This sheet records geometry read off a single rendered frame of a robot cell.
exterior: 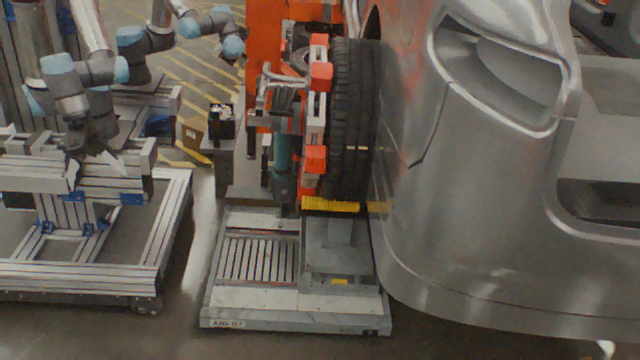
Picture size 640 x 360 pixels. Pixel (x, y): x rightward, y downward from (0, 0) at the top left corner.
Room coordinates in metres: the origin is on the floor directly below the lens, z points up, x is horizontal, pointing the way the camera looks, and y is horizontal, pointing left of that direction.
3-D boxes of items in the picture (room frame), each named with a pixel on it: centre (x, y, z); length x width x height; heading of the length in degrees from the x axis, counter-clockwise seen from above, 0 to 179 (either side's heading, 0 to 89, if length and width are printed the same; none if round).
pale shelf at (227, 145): (2.45, 0.56, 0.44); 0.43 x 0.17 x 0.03; 4
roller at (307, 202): (1.79, -0.05, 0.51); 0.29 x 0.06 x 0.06; 94
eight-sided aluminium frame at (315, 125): (1.90, 0.06, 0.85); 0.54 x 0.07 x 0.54; 4
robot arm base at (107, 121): (1.67, 0.85, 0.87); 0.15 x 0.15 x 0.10
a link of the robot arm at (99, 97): (1.66, 0.85, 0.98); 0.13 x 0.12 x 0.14; 126
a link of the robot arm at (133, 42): (2.17, 0.88, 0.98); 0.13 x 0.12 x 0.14; 140
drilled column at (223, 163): (2.48, 0.56, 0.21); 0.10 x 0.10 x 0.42; 4
